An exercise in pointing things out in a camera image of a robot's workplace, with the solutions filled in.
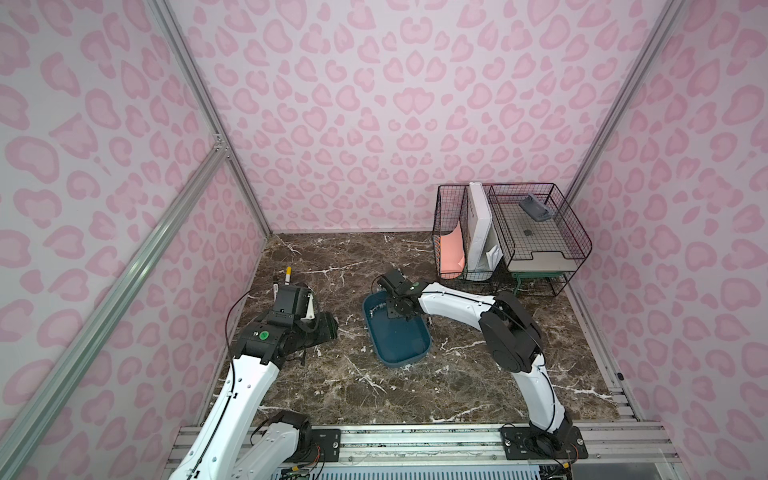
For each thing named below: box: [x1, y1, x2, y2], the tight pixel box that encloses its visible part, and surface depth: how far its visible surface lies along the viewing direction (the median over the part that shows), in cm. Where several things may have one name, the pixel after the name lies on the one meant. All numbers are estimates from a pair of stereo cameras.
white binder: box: [467, 182, 493, 272], surface depth 97 cm
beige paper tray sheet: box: [501, 203, 585, 272], surface depth 90 cm
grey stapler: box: [519, 193, 551, 222], surface depth 98 cm
